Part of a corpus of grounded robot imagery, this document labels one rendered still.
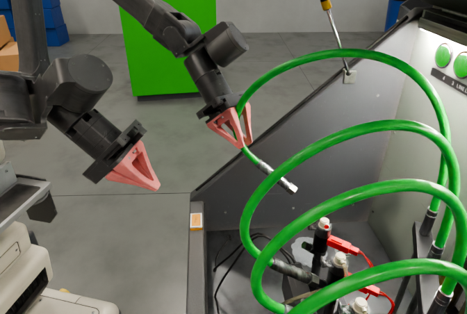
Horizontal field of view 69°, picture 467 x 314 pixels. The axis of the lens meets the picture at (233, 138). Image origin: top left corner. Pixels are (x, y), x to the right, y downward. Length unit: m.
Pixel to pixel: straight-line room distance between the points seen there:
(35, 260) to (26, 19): 0.65
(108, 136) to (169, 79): 3.37
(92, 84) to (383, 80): 0.67
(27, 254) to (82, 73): 0.79
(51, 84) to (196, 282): 0.51
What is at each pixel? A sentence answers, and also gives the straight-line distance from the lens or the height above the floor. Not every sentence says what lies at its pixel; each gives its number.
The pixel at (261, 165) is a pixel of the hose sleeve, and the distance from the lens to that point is 0.68.
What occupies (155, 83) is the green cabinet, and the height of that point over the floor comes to 0.21.
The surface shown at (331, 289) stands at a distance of 0.36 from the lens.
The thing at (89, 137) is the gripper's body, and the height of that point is 1.34.
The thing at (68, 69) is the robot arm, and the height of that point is 1.45.
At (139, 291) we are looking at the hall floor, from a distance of 2.01.
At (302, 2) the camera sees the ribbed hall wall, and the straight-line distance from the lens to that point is 7.09.
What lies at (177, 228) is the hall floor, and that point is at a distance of 2.27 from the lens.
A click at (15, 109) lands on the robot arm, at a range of 0.50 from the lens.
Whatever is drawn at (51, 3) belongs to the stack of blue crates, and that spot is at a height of 0.68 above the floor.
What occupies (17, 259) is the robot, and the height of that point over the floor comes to 0.81.
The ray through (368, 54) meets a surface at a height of 1.43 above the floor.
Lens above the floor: 1.58
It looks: 30 degrees down
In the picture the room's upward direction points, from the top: straight up
